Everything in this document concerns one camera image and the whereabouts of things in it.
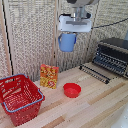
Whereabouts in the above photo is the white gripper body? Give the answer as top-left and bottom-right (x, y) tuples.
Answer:
(57, 12), (94, 35)

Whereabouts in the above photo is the blue plastic cup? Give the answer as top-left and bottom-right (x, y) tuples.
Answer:
(58, 32), (78, 53)

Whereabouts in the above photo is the black toaster oven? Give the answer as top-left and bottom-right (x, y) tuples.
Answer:
(92, 37), (128, 80)

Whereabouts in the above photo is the black oven rack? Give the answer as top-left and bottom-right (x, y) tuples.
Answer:
(78, 63), (112, 85)

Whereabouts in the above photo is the red and yellow snack box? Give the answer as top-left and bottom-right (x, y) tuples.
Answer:
(39, 63), (60, 90)

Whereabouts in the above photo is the red plastic bowl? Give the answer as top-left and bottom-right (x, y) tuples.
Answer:
(63, 82), (82, 99)

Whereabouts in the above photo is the red shopping basket blue rim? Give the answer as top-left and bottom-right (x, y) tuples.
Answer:
(0, 73), (46, 128)

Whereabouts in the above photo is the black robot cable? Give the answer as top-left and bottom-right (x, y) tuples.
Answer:
(92, 17), (128, 29)

